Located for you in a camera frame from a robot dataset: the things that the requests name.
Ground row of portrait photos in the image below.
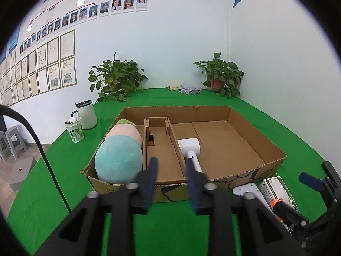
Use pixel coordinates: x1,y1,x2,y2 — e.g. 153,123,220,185
20,0,149,54

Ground leaf print glass cup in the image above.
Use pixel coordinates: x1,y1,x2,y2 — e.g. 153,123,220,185
65,116,84,143

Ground bushy potted plant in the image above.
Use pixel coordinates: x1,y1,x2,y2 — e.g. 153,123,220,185
89,51,149,103

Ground grey plastic stools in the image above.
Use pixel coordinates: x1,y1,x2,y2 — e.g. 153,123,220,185
9,158,38,190

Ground green and white carton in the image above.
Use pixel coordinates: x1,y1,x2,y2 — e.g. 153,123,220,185
258,176,301,230

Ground white hair dryer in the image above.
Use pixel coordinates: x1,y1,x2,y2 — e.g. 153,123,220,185
177,138,203,174

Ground large cardboard box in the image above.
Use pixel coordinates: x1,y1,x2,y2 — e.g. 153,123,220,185
81,106,287,203

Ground wall of framed certificates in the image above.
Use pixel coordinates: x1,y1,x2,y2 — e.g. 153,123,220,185
0,29,78,107

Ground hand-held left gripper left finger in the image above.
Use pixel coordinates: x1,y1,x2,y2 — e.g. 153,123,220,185
32,157,159,256

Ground green tablecloth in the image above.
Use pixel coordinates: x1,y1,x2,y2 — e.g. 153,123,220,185
7,87,341,256

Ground pastel plush toy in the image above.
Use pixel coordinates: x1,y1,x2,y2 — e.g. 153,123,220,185
94,119,144,184

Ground tall blue wall poster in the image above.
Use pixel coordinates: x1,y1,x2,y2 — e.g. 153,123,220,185
9,28,21,54

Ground white kettle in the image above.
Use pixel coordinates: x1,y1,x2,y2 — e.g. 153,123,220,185
75,100,98,130

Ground patterned tissue packet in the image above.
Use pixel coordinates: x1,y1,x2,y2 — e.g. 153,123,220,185
178,87,203,95

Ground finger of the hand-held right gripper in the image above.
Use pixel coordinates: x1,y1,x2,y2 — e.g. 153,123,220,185
299,172,332,192
274,201,310,228

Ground grey plastic stool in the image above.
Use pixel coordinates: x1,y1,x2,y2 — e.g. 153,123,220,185
0,132,8,162
5,126,26,159

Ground black cable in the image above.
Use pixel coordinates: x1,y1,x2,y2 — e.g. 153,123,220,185
0,105,72,214

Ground white flat device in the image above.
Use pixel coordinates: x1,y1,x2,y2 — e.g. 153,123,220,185
233,183,268,201

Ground potted plant in brown pot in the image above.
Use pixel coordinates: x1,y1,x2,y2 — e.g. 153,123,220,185
193,52,245,99

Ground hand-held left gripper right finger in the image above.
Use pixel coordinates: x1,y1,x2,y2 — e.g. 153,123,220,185
186,159,307,256

